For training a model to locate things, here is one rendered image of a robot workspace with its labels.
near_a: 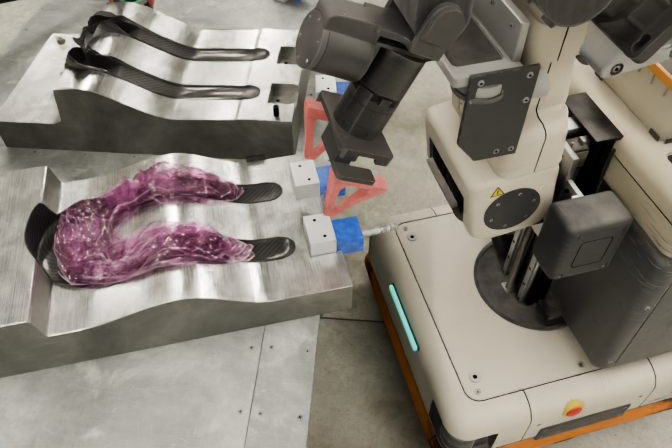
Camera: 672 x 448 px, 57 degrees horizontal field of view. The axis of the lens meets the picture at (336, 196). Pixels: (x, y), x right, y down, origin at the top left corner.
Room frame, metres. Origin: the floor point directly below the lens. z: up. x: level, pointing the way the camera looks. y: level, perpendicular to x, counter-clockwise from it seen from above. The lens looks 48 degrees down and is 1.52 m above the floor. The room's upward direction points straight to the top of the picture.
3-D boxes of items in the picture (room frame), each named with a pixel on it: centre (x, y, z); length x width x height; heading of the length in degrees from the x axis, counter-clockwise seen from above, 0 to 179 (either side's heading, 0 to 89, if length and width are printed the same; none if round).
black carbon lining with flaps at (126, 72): (0.88, 0.29, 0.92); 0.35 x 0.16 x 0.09; 86
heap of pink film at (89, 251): (0.53, 0.25, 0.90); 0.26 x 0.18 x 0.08; 103
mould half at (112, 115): (0.89, 0.31, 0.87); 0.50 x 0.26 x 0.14; 86
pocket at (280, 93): (0.81, 0.09, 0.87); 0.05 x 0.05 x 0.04; 86
